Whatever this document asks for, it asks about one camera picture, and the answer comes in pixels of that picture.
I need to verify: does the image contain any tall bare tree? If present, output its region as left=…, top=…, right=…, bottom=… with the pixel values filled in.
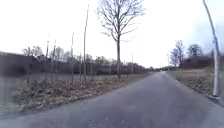
left=96, top=0, right=146, bottom=80

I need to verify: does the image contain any row of thin bare saplings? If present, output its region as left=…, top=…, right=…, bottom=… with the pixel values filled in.
left=24, top=3, right=93, bottom=86

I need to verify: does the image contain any grey asphalt path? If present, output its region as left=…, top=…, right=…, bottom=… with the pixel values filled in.
left=0, top=71, right=224, bottom=128

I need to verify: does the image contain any leaf-strewn grass verge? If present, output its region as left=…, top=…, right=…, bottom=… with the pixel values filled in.
left=0, top=72, right=153, bottom=116

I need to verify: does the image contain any dark hedge row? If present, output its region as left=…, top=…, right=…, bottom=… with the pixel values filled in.
left=0, top=51, right=155, bottom=78

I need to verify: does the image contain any row of distant trees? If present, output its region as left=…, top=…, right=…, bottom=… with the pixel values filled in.
left=168, top=39, right=214, bottom=69

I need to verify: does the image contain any leaf-covered grassy slope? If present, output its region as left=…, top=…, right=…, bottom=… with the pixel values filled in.
left=167, top=54, right=224, bottom=101

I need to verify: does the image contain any grey street lamp pole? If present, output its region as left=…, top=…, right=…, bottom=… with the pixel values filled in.
left=202, top=0, right=222, bottom=98

